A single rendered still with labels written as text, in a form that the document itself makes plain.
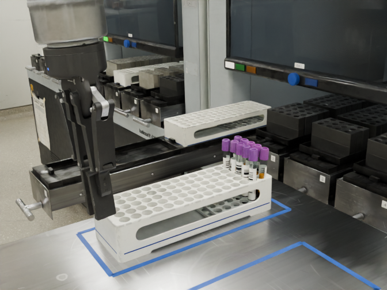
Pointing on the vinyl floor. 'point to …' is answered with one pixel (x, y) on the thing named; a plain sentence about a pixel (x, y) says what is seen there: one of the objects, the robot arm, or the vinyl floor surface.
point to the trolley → (213, 255)
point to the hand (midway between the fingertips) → (98, 191)
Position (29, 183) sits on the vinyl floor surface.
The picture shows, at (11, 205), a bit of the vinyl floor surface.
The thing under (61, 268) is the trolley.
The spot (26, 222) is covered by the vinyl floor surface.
